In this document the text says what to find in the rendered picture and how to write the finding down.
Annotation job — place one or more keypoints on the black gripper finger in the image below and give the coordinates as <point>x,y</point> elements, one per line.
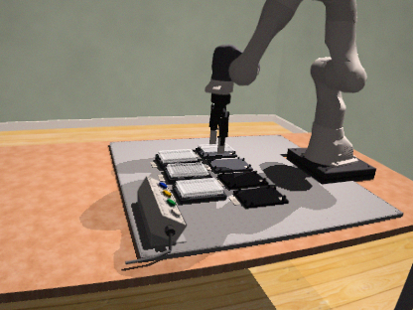
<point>213,123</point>
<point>222,130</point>

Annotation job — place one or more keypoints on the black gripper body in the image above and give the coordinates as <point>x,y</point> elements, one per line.
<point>220,101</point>

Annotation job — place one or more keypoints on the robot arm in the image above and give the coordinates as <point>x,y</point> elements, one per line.
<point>327,145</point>

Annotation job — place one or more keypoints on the white button panel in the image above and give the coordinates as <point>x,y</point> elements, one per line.
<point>161,216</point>

